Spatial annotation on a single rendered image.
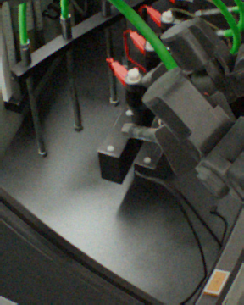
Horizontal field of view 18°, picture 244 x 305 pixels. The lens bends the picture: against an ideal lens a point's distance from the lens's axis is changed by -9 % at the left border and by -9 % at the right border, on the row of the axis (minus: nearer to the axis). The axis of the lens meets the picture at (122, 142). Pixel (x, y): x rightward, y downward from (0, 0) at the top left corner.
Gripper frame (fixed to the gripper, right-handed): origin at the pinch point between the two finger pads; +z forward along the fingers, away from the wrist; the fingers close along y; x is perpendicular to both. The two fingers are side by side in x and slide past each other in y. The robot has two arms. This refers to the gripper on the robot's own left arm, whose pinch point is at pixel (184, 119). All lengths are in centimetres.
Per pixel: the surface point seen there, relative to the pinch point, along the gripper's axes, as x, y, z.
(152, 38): -12.8, -1.1, -7.2
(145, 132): 0.9, 4.7, 7.8
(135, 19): -16.1, -0.5, -6.6
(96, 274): 12.4, 21.1, -2.1
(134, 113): 2.1, 3.6, 25.3
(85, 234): 18.7, 21.3, 34.6
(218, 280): 29.7, 6.0, 7.4
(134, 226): 21.9, 13.0, 34.0
